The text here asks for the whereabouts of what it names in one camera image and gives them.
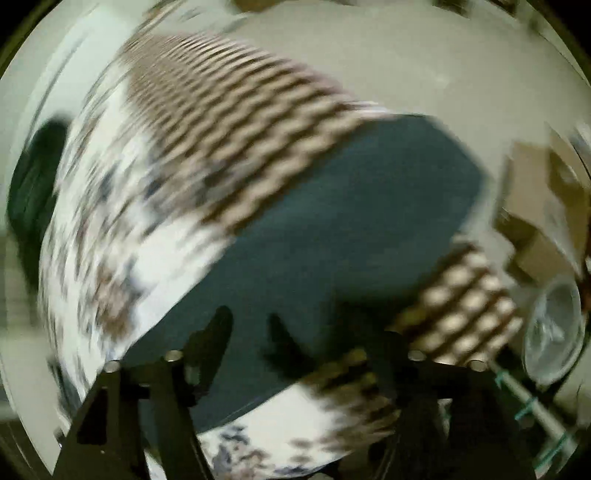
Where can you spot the brown checked floral blanket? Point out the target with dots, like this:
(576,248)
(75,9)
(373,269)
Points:
(207,138)

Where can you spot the dark teal pants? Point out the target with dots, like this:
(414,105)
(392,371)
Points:
(346,221)

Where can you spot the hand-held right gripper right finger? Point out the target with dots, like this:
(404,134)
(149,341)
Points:
(398,367)

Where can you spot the dark green cloth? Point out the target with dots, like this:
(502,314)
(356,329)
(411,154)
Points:
(34,194)

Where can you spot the brown cardboard box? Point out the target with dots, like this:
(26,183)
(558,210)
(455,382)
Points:
(538,184)

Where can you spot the clear plastic container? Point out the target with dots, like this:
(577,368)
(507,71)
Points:
(554,327)

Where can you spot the white rod with teal marks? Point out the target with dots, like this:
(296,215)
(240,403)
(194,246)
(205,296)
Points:
(531,404)

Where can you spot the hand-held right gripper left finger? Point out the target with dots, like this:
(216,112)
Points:
(216,334)

